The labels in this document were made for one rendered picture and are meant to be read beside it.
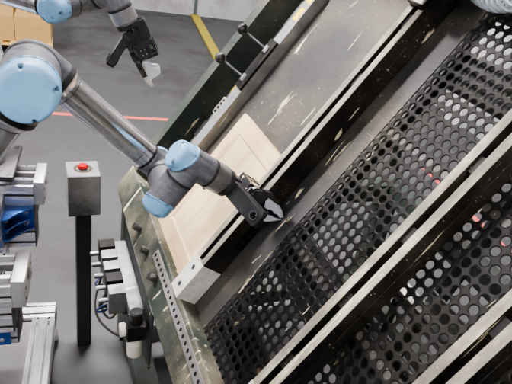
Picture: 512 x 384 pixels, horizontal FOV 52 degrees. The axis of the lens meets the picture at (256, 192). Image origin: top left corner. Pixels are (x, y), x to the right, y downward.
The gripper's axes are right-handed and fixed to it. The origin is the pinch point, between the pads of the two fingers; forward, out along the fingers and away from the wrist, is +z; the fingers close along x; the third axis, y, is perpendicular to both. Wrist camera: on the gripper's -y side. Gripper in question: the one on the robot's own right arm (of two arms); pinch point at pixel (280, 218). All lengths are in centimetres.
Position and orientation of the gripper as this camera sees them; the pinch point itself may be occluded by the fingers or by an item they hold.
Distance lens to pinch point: 138.9
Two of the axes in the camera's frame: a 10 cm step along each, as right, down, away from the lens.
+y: -3.4, -5.2, 7.8
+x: -6.4, 7.4, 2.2
